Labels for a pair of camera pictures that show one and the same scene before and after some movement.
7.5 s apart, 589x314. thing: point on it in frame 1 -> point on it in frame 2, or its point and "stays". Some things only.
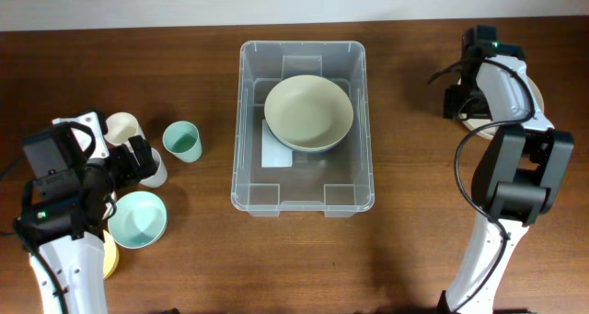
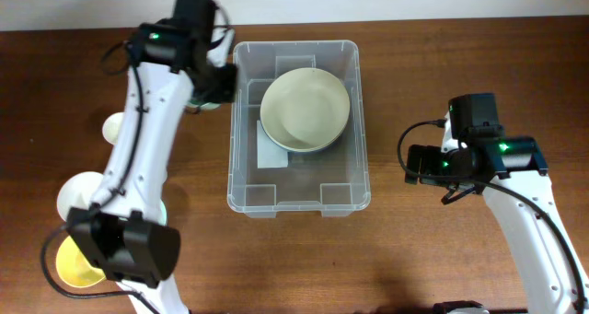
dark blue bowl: x=311 y=150 -> x=306 y=136
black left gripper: x=132 y=173 -> x=226 y=92
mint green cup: x=182 y=140 -> x=203 y=105
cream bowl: x=490 y=133 -> x=305 y=110
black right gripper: x=452 y=105 -> x=429 y=156
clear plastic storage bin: x=302 y=133 stays
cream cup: x=121 y=127 stays
